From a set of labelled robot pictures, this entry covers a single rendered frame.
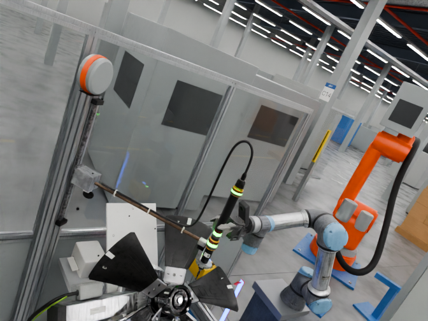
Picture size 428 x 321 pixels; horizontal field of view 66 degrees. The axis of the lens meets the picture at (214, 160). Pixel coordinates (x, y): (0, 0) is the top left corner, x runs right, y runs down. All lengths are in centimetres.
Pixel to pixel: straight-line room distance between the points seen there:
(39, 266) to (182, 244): 72
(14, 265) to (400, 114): 453
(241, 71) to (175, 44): 92
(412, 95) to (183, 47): 301
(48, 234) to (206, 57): 278
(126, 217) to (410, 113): 415
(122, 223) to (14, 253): 61
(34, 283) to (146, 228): 61
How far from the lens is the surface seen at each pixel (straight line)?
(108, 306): 146
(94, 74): 140
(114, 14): 526
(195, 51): 386
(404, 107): 505
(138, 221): 164
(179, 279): 148
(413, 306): 294
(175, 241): 152
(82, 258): 188
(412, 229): 939
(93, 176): 152
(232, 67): 413
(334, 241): 168
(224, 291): 165
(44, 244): 177
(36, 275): 189
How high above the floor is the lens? 214
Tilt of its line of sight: 17 degrees down
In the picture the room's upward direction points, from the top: 23 degrees clockwise
